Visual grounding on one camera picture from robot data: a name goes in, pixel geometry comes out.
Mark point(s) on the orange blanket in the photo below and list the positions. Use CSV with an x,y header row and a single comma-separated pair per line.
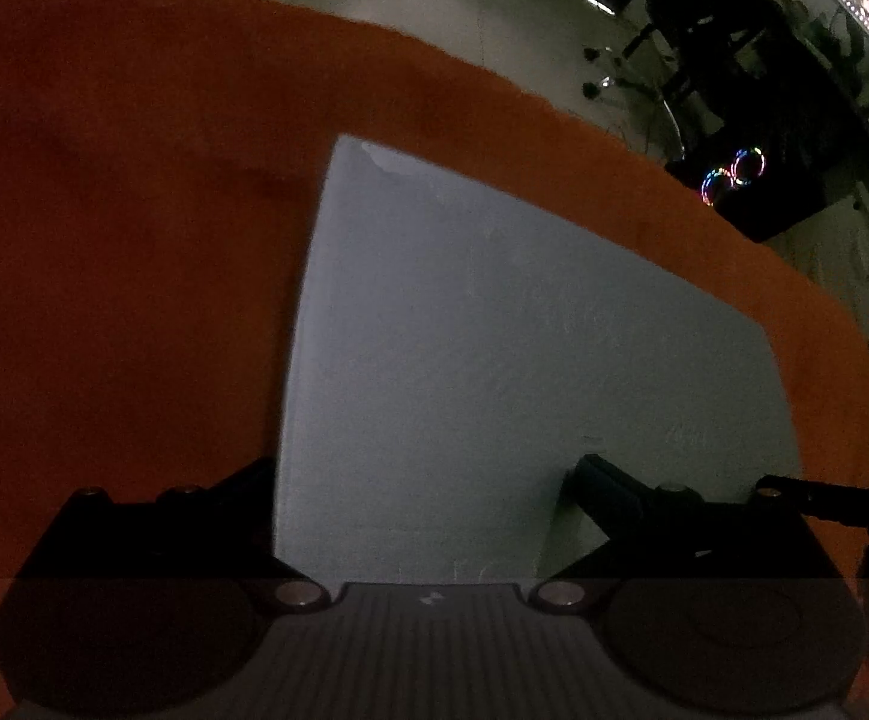
x,y
104,240

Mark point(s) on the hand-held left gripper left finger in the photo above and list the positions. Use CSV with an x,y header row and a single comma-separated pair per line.
x,y
254,487

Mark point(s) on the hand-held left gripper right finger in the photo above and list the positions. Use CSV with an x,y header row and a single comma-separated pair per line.
x,y
599,487

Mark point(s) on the white box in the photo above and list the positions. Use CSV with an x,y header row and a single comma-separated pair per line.
x,y
479,330

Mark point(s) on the dark computer desk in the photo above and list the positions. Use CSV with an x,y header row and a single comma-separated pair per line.
x,y
839,120

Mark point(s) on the black office chair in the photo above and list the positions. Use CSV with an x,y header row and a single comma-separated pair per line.
x,y
689,15

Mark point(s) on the computer tower with coloured fans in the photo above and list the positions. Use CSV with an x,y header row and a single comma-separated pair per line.
x,y
772,195

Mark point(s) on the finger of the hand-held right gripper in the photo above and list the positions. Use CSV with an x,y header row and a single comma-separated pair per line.
x,y
839,499

